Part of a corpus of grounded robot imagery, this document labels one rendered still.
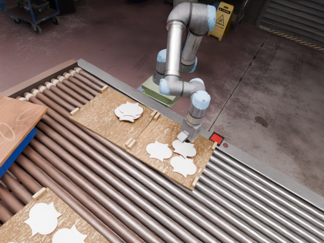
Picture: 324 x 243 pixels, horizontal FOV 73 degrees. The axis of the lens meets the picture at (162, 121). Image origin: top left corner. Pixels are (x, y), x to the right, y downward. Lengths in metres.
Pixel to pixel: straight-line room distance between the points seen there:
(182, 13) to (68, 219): 1.06
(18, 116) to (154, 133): 0.72
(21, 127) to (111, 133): 0.44
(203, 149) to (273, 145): 1.74
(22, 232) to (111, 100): 0.84
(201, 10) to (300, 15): 4.45
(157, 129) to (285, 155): 1.93
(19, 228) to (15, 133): 0.43
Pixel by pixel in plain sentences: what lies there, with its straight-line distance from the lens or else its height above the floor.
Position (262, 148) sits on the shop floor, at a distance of 2.84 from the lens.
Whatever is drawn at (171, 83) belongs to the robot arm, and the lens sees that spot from 1.03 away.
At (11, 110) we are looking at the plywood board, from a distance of 1.39.
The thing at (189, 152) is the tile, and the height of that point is 0.95.
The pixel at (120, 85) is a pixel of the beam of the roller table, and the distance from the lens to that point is 1.63.
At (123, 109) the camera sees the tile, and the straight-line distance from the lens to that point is 1.36.
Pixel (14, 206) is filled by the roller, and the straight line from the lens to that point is 1.20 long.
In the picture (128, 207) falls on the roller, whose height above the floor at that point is 0.92.
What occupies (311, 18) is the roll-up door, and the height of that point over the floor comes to 0.50.
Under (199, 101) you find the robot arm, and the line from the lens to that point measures 0.95.
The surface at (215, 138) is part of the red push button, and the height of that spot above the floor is 0.93.
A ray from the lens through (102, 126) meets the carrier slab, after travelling 1.33.
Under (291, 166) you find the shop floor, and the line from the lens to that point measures 2.88.
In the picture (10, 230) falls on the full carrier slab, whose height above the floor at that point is 0.94.
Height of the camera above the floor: 1.94
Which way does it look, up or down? 47 degrees down
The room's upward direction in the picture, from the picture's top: 11 degrees clockwise
